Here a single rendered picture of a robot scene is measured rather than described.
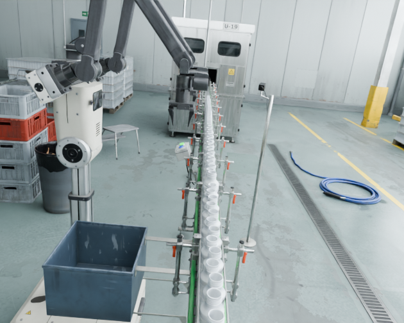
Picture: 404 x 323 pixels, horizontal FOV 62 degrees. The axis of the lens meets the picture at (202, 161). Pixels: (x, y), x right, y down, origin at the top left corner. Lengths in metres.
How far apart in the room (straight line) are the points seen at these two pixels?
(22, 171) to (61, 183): 0.48
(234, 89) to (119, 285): 5.21
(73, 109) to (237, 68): 4.78
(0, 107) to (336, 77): 10.61
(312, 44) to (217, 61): 6.41
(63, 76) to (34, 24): 11.50
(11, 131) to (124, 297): 2.65
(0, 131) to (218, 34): 3.84
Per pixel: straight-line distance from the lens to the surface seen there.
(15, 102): 3.59
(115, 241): 1.55
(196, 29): 6.11
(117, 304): 1.34
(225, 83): 6.15
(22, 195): 3.89
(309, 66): 12.13
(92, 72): 1.37
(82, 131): 1.62
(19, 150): 3.71
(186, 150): 2.00
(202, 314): 0.86
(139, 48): 11.82
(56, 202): 3.56
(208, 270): 0.94
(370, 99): 10.18
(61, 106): 1.61
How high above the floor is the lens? 1.72
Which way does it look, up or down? 19 degrees down
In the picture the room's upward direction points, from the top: 6 degrees clockwise
